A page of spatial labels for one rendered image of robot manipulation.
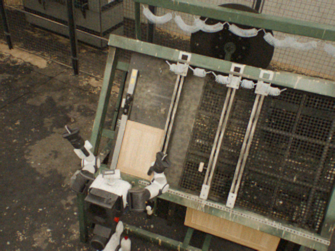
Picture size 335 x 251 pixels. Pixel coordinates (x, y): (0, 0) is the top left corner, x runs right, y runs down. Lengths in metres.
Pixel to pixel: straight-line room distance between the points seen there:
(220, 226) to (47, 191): 2.04
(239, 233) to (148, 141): 1.28
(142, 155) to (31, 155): 2.07
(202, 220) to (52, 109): 3.05
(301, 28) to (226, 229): 1.97
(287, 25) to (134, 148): 1.71
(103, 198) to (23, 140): 2.92
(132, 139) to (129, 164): 0.24
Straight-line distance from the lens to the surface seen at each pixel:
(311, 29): 3.54
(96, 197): 2.66
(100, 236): 2.92
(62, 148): 5.20
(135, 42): 3.38
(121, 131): 3.48
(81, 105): 5.98
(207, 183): 3.36
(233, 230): 3.88
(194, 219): 3.91
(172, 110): 3.32
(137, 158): 3.48
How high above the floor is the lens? 3.39
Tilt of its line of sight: 38 degrees down
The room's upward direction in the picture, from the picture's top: 7 degrees clockwise
